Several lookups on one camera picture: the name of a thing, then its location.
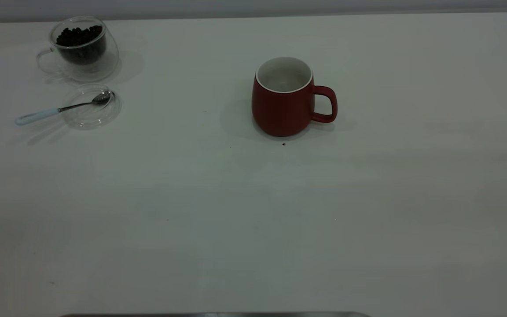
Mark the clear glass cup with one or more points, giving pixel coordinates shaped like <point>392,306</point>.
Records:
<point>104,68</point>

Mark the dark coffee beans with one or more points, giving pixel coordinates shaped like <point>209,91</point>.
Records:
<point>79,42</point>

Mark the clear glass saucer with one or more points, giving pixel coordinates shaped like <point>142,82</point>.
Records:
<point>95,121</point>

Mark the red ceramic mug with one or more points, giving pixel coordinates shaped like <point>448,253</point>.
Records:
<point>280,112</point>

